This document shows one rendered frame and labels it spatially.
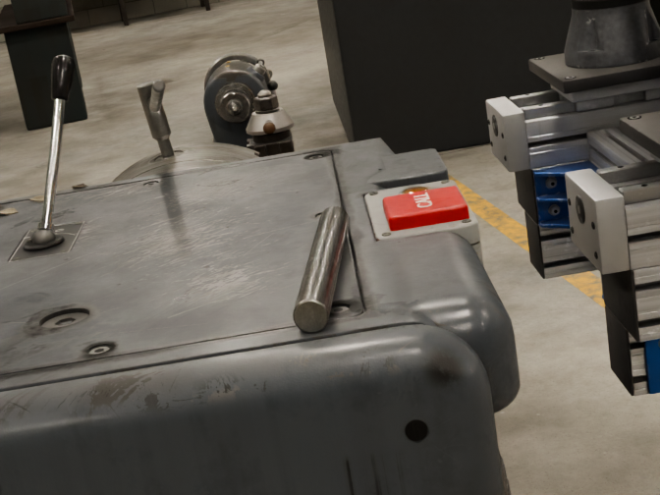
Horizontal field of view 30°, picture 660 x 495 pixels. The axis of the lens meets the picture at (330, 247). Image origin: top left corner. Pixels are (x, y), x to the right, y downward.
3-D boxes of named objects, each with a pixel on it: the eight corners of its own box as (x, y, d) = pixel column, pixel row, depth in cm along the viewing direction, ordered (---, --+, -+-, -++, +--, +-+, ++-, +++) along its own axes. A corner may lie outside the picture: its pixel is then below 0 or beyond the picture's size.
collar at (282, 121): (295, 130, 197) (292, 112, 196) (246, 137, 197) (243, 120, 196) (294, 120, 204) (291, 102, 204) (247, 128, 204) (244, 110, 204)
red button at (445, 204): (471, 230, 92) (467, 203, 91) (392, 243, 92) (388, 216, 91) (460, 208, 98) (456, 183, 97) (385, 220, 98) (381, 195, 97)
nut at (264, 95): (279, 111, 198) (275, 89, 197) (254, 115, 198) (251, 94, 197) (279, 106, 202) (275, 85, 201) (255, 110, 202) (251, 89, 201)
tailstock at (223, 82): (300, 207, 250) (275, 65, 241) (204, 223, 250) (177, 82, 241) (297, 172, 278) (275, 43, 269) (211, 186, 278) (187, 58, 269)
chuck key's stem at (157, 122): (165, 181, 140) (135, 84, 137) (184, 175, 141) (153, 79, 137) (167, 185, 138) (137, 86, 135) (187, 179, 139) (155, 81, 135)
